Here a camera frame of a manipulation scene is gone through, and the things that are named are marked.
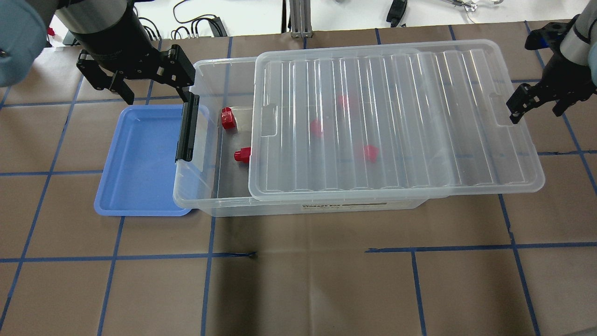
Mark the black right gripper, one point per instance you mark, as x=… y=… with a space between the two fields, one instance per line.
x=555 y=71

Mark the black box latch handle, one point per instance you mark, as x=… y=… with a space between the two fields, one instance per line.
x=185 y=144

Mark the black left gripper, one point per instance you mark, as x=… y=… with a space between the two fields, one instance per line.
x=122 y=45

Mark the blue plastic tray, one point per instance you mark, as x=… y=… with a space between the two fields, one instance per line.
x=139 y=172

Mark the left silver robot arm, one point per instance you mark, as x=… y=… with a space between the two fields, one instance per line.
x=115 y=46

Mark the clear plastic storage box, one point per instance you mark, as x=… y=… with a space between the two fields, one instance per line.
x=213 y=181

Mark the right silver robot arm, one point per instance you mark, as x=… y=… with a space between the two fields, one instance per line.
x=566 y=77

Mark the aluminium frame post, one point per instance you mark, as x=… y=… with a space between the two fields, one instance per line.
x=300 y=18

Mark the black power adapter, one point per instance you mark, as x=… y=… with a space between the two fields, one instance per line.
x=396 y=12

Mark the clear plastic box lid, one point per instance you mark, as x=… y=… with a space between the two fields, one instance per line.
x=436 y=110

